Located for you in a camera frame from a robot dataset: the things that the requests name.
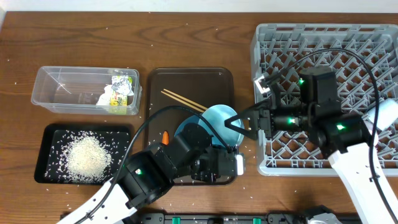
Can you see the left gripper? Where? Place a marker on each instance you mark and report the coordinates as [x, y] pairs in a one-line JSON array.
[[210, 177]]

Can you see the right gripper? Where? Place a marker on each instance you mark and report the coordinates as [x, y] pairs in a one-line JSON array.
[[263, 109]]

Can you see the light blue bowl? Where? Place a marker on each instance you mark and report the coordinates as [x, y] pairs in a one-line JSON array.
[[216, 115]]

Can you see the yellow snack wrapper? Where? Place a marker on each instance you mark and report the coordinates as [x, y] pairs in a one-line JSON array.
[[121, 89]]

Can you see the white tissue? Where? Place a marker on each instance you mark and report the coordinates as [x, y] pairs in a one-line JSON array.
[[105, 98]]

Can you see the white rice pile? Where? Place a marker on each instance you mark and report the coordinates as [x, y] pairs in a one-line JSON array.
[[85, 157]]

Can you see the white pink cup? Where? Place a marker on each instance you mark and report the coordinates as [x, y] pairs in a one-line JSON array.
[[386, 116]]

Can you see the blue plate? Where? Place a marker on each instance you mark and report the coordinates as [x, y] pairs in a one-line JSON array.
[[183, 127]]

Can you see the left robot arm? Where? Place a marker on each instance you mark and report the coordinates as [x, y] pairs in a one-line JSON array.
[[148, 175]]

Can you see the grey dishwasher rack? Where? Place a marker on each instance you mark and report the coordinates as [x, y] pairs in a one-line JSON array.
[[364, 59]]

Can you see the orange carrot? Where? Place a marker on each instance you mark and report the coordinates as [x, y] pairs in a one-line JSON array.
[[165, 138]]

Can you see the brown serving tray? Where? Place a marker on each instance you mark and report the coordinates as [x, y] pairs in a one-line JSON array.
[[206, 86]]

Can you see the upper wooden chopstick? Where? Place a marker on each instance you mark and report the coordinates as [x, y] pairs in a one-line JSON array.
[[185, 99]]

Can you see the clear plastic bin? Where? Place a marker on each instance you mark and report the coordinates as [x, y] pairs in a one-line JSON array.
[[76, 90]]

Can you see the black tray bin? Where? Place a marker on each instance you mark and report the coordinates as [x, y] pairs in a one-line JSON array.
[[46, 137]]

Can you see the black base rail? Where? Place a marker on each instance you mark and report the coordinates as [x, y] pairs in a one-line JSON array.
[[314, 215]]

